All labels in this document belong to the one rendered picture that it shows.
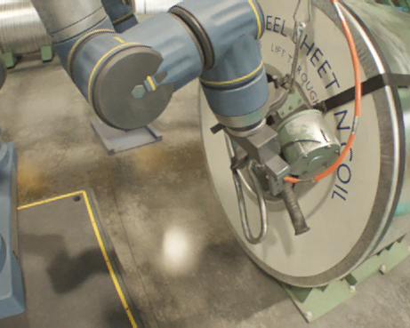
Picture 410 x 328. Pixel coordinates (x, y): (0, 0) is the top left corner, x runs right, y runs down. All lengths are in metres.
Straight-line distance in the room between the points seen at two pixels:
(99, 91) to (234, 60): 0.19
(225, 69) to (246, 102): 0.07
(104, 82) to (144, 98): 0.06
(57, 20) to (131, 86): 0.19
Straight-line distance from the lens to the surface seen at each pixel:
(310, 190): 0.94
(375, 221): 0.79
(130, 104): 0.35
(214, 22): 0.38
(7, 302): 0.71
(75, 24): 0.47
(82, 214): 1.42
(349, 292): 1.71
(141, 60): 0.34
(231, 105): 0.46
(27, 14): 5.60
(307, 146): 0.69
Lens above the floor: 1.31
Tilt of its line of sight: 35 degrees down
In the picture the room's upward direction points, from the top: 5 degrees clockwise
